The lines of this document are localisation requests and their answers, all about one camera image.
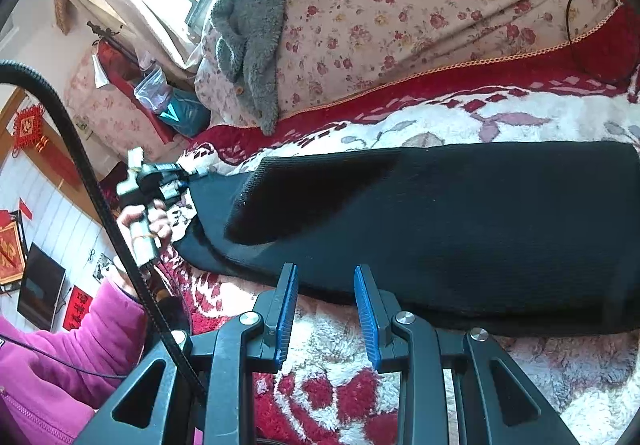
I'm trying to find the floral pillow stack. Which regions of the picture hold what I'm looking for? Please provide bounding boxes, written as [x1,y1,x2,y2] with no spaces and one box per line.
[63,46,188,162]

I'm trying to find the person's left hand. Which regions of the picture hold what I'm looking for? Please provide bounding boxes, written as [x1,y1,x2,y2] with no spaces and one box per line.
[116,200,172,254]

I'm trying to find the teal plastic bag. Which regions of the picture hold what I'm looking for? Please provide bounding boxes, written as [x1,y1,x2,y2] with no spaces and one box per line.
[158,88,210,138]

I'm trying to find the pink floral quilt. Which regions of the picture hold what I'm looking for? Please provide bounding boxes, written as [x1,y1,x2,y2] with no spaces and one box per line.
[192,0,624,129]

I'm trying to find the black television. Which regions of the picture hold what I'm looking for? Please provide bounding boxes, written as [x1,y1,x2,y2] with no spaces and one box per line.
[17,243,65,330]

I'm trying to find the clear plastic bag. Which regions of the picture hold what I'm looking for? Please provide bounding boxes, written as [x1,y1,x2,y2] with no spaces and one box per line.
[134,67,172,113]

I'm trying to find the beige curtain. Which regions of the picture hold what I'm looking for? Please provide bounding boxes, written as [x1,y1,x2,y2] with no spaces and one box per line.
[70,0,201,81]

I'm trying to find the thick black braided cable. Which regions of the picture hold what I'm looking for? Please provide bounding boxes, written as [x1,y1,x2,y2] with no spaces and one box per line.
[0,60,208,406]

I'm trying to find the red chinese knot decoration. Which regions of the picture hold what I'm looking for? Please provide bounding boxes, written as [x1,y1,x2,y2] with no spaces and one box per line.
[13,105,48,151]

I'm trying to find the pink sleeve forearm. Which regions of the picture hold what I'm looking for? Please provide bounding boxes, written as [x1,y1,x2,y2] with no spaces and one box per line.
[1,269,146,444]

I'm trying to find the red white floral blanket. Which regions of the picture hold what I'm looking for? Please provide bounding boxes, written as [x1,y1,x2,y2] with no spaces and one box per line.
[180,6,639,444]

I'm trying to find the black pants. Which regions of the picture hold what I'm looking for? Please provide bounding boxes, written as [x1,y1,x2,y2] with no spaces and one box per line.
[176,142,639,337]

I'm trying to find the grey fleece garment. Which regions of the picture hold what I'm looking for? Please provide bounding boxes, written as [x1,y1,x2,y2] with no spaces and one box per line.
[210,0,285,135]

